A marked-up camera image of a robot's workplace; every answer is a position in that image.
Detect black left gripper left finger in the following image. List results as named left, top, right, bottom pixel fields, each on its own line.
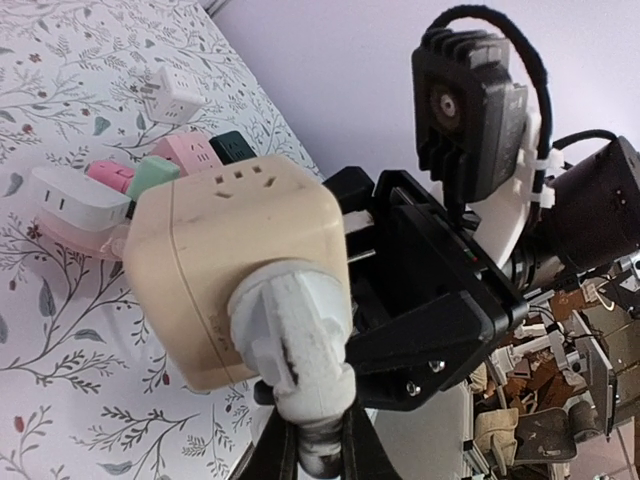
left=239, top=406, right=298, bottom=480

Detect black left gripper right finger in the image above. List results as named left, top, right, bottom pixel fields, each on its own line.
left=340, top=399, right=400, bottom=480

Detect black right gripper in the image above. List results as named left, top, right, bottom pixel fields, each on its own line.
left=323, top=167, right=528, bottom=411

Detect white power strip plug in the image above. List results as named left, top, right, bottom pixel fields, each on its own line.
left=228, top=260, right=356, bottom=479

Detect beige cube socket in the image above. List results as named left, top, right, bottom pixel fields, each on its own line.
left=123, top=155, right=349, bottom=392

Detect dark green cube socket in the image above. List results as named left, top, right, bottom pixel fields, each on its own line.
left=209, top=130, right=256, bottom=165

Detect pink cube socket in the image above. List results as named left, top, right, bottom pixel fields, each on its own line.
left=151, top=132, right=223, bottom=177

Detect white cube socket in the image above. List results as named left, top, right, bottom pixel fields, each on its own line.
left=140, top=66, right=206, bottom=125

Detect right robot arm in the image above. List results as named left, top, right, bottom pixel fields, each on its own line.
left=325, top=5, right=639, bottom=411

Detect pink round socket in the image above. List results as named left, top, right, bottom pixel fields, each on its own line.
left=36, top=212, right=130, bottom=261

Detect floral table mat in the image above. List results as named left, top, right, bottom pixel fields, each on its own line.
left=1, top=1, right=318, bottom=479

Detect green cube adapter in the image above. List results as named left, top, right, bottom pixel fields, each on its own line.
left=125, top=155, right=181, bottom=201

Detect pink heart adapter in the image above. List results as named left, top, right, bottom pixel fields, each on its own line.
left=86, top=160, right=135, bottom=194

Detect white flat adapter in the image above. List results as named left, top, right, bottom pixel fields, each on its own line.
left=28, top=166, right=131, bottom=232

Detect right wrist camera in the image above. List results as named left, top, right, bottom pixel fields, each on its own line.
left=412, top=27, right=541, bottom=267

